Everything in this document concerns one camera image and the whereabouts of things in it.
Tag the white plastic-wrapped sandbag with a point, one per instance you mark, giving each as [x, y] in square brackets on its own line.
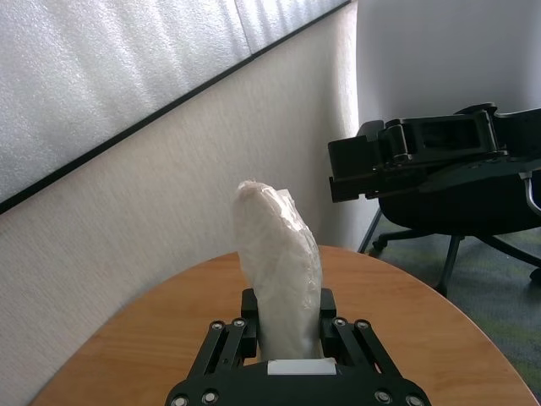
[279, 262]

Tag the black wall rail strip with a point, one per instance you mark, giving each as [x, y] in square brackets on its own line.
[169, 108]

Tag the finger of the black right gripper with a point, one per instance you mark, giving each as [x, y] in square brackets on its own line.
[359, 188]
[355, 158]

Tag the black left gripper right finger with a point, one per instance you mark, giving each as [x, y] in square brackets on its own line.
[329, 334]

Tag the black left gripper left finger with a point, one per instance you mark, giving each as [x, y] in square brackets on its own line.
[249, 334]

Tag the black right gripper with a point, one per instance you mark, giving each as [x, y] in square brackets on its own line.
[524, 139]

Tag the black office chair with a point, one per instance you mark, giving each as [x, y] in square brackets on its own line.
[465, 211]

